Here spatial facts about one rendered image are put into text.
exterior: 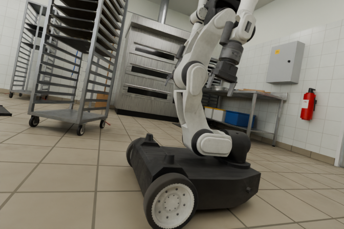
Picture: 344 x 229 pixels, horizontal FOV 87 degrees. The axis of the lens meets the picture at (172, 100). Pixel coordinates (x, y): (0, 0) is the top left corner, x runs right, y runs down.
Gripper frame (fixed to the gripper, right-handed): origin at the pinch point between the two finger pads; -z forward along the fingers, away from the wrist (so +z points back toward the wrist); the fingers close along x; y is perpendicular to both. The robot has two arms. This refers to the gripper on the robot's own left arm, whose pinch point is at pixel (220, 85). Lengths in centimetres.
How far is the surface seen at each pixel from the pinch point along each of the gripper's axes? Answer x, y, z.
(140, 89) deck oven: -4, -318, 3
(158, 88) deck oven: -43, -324, 18
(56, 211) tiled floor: 45, -4, -64
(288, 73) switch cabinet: -215, -169, 104
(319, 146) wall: -254, -119, -1
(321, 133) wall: -251, -119, 19
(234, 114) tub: -180, -229, 13
